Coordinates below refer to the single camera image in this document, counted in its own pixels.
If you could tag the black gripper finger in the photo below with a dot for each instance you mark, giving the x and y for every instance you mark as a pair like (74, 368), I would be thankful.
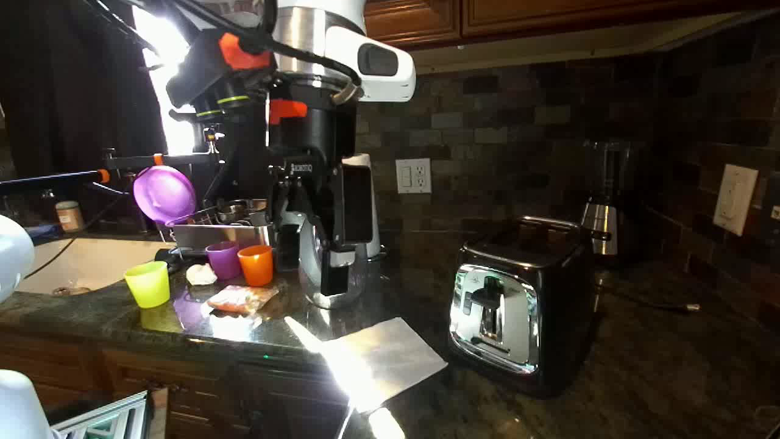
(340, 272)
(287, 246)

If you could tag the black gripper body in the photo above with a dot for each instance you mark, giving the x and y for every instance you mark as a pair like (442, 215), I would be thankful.
(313, 178)

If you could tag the black chrome toaster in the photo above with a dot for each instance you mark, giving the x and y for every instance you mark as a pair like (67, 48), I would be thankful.
(560, 325)

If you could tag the orange plastic cup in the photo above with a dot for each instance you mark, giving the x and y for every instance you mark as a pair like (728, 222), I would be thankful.
(257, 265)

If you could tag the black steel coffee maker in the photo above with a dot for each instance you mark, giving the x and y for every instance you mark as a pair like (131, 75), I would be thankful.
(357, 203)

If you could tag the purple plastic cup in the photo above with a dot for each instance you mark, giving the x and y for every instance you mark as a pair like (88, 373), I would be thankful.
(221, 261)

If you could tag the metal dish rack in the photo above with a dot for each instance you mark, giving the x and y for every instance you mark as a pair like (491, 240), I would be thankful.
(210, 234)

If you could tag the small white bowl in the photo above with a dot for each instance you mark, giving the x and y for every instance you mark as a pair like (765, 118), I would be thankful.
(199, 274)

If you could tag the white paper sheet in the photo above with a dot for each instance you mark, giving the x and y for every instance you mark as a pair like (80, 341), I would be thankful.
(380, 356)

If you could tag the green plastic cup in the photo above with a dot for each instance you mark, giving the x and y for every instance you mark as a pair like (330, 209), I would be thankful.
(148, 286)

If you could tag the wooden lower cabinet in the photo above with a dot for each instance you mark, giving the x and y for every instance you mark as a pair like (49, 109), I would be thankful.
(203, 390)

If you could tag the wooden cabinet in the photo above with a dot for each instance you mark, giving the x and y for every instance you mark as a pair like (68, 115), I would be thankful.
(203, 390)
(526, 15)

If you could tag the white sink basin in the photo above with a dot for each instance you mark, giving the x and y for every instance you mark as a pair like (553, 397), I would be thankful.
(88, 263)

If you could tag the small beige jar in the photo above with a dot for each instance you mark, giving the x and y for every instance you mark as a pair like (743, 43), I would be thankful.
(68, 218)

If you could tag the black clamp bar orange tip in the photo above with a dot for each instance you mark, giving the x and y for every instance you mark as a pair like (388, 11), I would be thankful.
(49, 176)

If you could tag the dark window curtain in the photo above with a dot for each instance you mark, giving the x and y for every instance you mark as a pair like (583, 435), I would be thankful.
(74, 81)

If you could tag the wooden upper cabinet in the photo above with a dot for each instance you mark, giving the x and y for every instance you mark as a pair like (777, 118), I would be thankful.
(526, 15)

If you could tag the white wall outlet plate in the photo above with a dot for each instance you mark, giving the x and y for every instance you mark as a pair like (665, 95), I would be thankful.
(413, 176)

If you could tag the black wrist camera orange mount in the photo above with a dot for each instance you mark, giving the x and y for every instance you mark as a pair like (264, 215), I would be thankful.
(203, 68)

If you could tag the white robot stand frame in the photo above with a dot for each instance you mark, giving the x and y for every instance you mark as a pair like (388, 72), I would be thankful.
(106, 417)

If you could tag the white wall sheet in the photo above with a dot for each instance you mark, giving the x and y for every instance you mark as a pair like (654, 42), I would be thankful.
(733, 198)

